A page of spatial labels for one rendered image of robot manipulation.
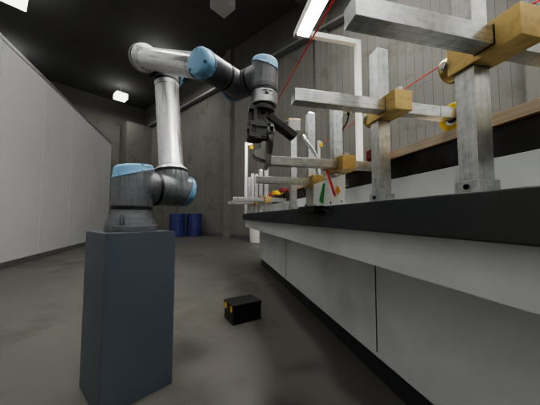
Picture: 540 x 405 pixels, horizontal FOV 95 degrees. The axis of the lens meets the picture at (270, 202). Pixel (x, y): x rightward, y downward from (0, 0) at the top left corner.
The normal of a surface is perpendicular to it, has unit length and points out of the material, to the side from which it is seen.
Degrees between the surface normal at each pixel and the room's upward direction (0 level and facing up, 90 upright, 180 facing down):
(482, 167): 90
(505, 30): 90
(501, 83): 90
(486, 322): 90
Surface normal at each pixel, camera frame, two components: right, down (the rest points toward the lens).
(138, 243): 0.75, -0.04
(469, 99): -0.97, -0.01
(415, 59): -0.66, -0.04
